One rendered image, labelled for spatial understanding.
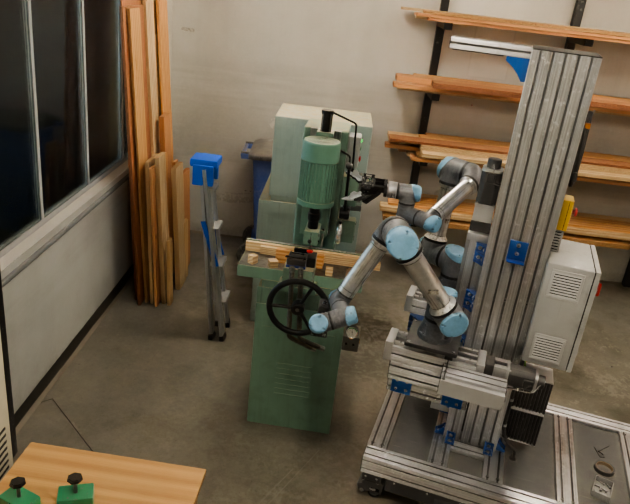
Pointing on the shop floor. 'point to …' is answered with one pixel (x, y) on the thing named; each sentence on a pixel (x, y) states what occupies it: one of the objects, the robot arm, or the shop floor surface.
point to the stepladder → (206, 171)
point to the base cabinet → (292, 375)
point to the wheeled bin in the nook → (261, 152)
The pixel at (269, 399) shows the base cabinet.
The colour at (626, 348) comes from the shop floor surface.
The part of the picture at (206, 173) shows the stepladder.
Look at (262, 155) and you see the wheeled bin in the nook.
